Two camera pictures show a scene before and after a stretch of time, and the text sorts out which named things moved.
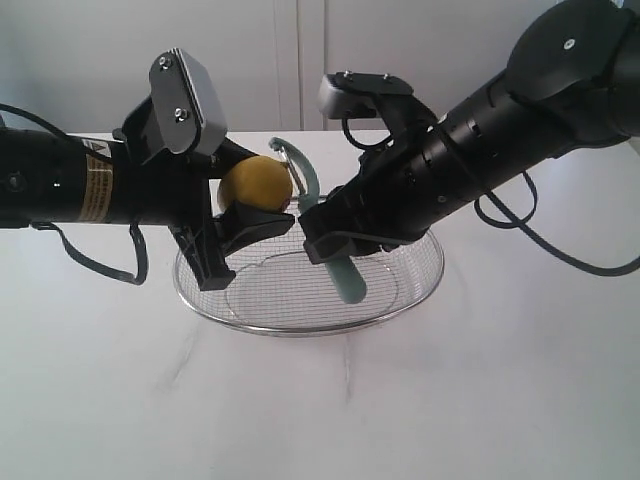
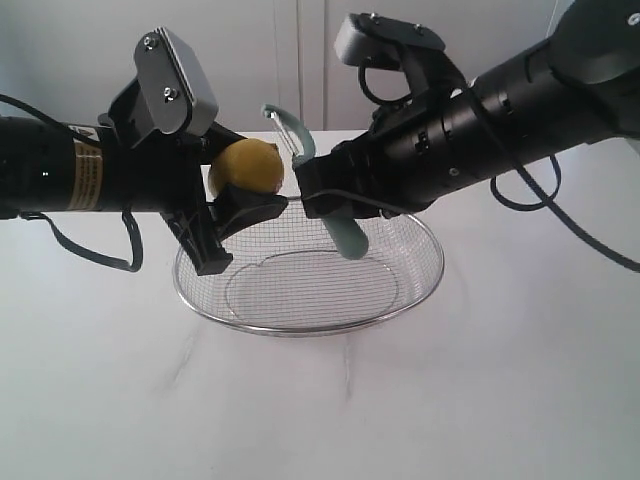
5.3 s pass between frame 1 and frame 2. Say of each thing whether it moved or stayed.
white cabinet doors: stayed
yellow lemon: moved
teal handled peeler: moved
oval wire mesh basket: stayed
